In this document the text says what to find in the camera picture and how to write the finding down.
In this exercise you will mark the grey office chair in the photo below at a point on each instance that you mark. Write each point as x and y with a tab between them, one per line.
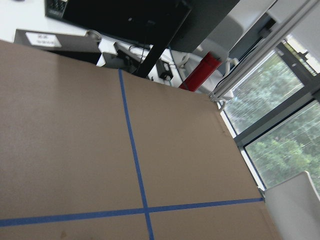
219	42

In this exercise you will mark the black labelled box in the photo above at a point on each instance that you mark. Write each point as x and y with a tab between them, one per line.
55	42

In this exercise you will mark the black power adapter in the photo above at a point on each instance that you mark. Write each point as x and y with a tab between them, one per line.
164	70

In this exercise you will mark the red cylinder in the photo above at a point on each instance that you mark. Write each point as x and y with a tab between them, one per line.
201	73

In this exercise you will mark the aluminium frame post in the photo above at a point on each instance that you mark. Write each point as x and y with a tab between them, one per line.
262	49

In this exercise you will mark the white chair back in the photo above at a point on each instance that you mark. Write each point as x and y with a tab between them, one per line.
294	206

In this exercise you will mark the black monitor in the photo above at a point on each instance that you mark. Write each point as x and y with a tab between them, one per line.
181	25

